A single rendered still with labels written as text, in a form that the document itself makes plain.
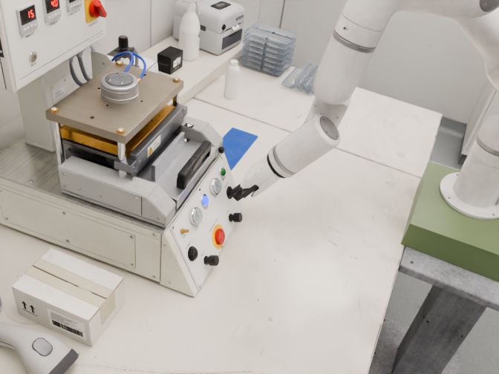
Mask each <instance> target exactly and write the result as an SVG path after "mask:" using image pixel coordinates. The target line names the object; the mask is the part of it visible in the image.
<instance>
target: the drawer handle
mask: <svg viewBox="0 0 499 374"><path fill-rule="evenodd" d="M211 147H212V146H211V142H210V141H207V140H204V141H203V142H202V143H201V145H200V146H199V147H198V149H197V150H196V151H195V153H194V154H193V155H192V156H191V157H190V159H189V160H188V161H187V163H186V164H185V165H184V167H182V169H181V170H180V171H179V172H178V174H177V188H181V189H183V190H185V188H186V182H187V180H188V179H189V177H190V176H191V175H192V173H193V172H194V171H195V169H196V168H197V167H198V166H199V164H200V163H201V161H202V160H203V158H204V157H205V156H207V157H209V156H210V154H211Z"/></svg>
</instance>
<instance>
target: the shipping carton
mask: <svg viewBox="0 0 499 374"><path fill-rule="evenodd" d="M12 290H13V295H14V298H15V301H16V306H17V310H18V313H19V314H20V315H23V316H25V317H26V318H29V319H31V320H33V321H35V322H37V323H39V324H42V325H44V326H46V327H49V328H51V329H53V330H55V331H57V332H60V333H62V334H63V335H66V336H68V337H70V338H72V339H75V340H77V341H79V342H81V343H84V344H86V345H88V346H90V347H92V346H93V345H95V343H96V342H97V340H98V339H99V338H100V336H101V335H102V334H103V333H104V331H105V330H106V328H107V327H108V325H109V324H110V323H111V322H112V321H113V320H114V318H115V317H116V315H117V314H118V312H119V311H120V310H121V309H122V307H123V306H124V305H125V299H124V283H123V278H122V277H120V276H118V275H115V274H113V273H110V272H108V271H105V270H104V269H101V268H99V267H96V266H93V265H91V264H89V263H86V262H84V261H82V260H79V259H77V258H75V257H72V256H70V255H67V254H65V253H63V252H60V251H57V250H55V249H52V248H51V249H50V250H49V251H48V252H46V253H45V254H44V255H43V256H42V257H41V258H40V259H38V260H37V261H36V262H35V263H34V264H33V265H32V266H31V267H30V268H29V269H28V270H27V271H26V272H25V274H24V275H23V276H21V277H20V278H19V279H18V280H17V281H16V282H15V283H14V284H13V285H12Z"/></svg>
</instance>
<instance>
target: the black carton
mask: <svg viewBox="0 0 499 374"><path fill-rule="evenodd" d="M157 65H158V71H160V72H163V73H167V74H169V75H171V74H173V73H174V72H175V71H176V70H178V69H180V68H181V67H183V50H181V49H178V48H176V47H172V46H169V47H167V48H166V49H164V50H162V51H160V52H159V53H158V54H157Z"/></svg>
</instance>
